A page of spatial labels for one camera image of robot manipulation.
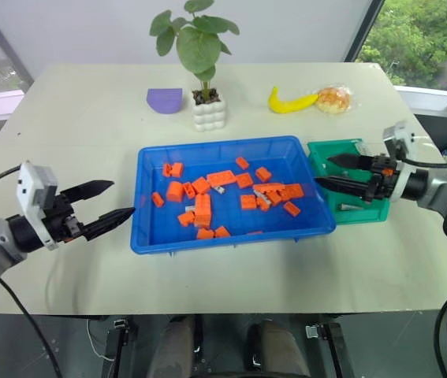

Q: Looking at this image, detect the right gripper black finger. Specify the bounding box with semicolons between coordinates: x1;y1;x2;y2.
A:
327;153;374;171
312;176;372;198

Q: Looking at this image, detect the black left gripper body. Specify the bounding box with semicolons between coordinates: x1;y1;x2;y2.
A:
43;191;90;243

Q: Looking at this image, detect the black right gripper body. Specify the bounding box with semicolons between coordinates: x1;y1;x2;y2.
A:
363;155;400;204

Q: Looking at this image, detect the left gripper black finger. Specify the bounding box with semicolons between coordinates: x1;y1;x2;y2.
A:
61;180;115;206
83;207;136;242

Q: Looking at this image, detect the green plastic tray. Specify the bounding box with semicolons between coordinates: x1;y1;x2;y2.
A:
306;137;392;224

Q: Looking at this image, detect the bread in clear wrap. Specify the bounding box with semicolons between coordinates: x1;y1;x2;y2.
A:
316;85;353;115

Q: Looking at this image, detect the flat orange building plate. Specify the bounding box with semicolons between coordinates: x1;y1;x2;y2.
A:
206;169;237;187
252;182;287;194

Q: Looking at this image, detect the yellow toy banana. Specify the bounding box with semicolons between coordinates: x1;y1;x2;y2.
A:
268;86;319;114

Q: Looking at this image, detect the orange plastic toy brick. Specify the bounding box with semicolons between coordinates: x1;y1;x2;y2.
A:
194;193;212;229

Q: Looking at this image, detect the purple semicircle piece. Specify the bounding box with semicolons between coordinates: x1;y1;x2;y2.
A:
146;87;184;115

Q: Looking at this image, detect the blue plastic tray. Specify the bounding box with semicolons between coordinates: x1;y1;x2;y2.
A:
129;135;337;258

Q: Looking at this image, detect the white bubbly plant pot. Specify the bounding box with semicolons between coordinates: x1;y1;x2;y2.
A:
191;98;227;132

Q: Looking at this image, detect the green leafy plant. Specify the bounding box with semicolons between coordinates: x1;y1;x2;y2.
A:
149;0;241;103

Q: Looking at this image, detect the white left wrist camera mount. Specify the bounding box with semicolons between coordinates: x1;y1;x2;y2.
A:
16;160;59;251

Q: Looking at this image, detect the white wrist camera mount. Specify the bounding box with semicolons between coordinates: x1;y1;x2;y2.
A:
16;160;59;251
382;121;417;202

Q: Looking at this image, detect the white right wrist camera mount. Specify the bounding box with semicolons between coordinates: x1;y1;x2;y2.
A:
382;121;417;202

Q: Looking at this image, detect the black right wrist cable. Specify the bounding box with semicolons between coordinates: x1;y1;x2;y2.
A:
396;151;447;241

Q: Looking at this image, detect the long black left cable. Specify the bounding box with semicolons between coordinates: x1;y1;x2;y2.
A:
0;277;65;378

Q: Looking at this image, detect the black table frame bracket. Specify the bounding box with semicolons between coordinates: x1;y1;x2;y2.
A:
106;317;137;378
305;322;351;378

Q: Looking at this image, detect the thin white cable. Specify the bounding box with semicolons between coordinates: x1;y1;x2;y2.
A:
88;321;116;362

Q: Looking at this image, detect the dark window frame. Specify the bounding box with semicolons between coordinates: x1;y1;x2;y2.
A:
343;0;386;63
0;0;35;86

